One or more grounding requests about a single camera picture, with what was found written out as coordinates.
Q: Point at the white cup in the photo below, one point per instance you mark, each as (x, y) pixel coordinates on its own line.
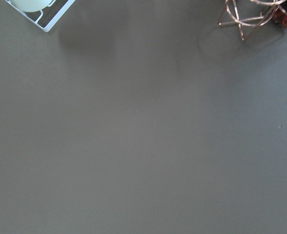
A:
(30, 5)

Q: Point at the white wire cup rack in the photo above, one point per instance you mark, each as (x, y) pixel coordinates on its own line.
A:
(46, 18)

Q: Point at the copper wire bottle rack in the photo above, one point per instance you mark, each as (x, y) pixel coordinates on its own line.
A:
(230, 15)

